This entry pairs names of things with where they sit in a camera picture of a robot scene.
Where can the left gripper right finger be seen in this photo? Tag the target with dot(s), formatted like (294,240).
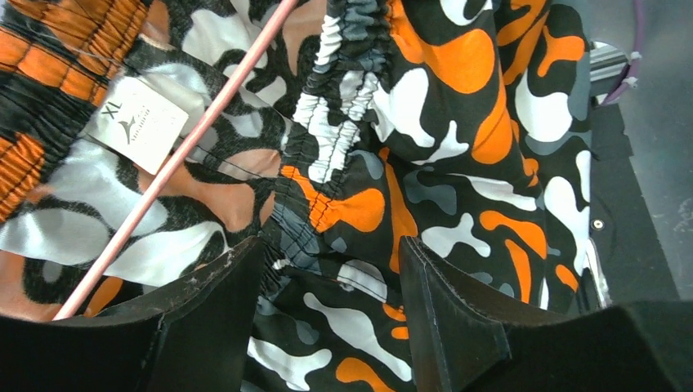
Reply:
(465,335)

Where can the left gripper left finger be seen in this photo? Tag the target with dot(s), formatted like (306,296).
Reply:
(189,335)

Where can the orange camouflage shorts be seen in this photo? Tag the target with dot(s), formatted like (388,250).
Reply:
(461,123)

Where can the pink wire hanger taken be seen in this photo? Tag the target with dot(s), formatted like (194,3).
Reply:
(233,84)

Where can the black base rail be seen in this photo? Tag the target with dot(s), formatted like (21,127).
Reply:
(625,260)

